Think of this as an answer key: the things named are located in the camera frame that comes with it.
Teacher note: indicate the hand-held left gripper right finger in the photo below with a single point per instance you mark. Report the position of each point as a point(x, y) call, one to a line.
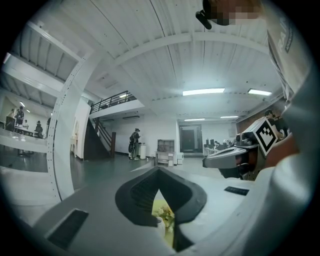
point(187, 197)

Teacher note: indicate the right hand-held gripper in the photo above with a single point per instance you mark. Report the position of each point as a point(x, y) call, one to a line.
point(225, 157)

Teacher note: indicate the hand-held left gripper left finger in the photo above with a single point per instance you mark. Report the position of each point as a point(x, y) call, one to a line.
point(140, 200)

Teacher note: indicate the white ribbed vase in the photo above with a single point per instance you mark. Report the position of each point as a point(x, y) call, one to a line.
point(160, 225)

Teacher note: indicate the person's right forearm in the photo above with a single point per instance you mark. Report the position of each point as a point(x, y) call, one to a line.
point(282, 150)

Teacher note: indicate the white drawer box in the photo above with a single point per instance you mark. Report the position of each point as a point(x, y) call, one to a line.
point(180, 158)

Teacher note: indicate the white bin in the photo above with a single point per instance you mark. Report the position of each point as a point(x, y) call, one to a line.
point(143, 151)

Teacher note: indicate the wooden cubby cabinet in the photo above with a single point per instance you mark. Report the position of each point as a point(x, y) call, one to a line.
point(165, 152)

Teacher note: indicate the dark double door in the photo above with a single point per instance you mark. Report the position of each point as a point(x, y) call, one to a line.
point(191, 138)

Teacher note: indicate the narrow ceiling light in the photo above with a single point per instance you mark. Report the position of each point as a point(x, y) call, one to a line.
point(229, 116)
point(195, 119)

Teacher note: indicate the dark staircase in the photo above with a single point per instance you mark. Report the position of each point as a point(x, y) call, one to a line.
point(93, 142)

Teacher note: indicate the rectangular ceiling light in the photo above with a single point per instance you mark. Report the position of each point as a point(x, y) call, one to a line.
point(260, 92)
point(203, 91)

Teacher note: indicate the person's white shirt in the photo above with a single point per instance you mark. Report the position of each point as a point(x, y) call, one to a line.
point(300, 100)

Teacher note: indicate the white metal shelving rack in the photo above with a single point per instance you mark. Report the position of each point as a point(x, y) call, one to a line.
point(56, 140)

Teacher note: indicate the black mezzanine railing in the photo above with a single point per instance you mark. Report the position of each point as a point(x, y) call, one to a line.
point(110, 101)

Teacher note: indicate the person's head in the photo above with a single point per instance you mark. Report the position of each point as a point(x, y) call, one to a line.
point(232, 11)

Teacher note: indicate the dark wall-mounted fixture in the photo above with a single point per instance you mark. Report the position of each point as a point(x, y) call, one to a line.
point(131, 117)

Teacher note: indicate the black head-worn camera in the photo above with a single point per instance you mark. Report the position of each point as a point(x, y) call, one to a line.
point(203, 18)

